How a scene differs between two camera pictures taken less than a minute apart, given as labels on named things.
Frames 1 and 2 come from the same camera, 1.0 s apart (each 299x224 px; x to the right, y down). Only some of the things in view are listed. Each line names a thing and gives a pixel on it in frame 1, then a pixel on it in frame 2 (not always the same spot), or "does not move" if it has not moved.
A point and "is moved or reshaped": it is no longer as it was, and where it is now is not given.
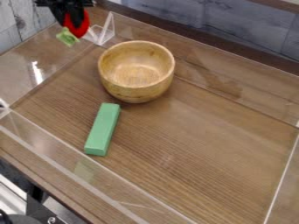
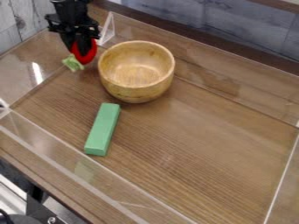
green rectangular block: [99, 138] does not move
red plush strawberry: [81, 31] is moved or reshaped
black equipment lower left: [38, 214] does not move
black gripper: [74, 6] -> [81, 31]
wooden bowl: [135, 70] does not move
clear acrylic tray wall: [166, 129] does not move
